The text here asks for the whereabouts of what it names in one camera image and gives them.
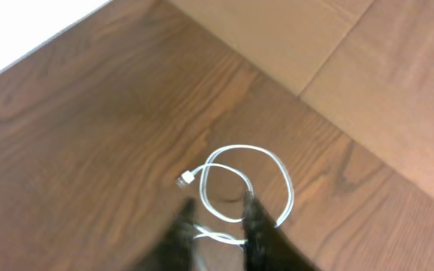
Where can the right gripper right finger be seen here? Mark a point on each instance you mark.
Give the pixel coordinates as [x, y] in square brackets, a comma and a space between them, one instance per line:
[267, 248]

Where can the cardboard panel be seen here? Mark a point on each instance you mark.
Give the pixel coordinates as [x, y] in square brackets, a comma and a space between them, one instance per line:
[367, 66]

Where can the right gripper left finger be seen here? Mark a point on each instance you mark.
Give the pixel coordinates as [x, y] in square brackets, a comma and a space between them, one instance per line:
[174, 250]

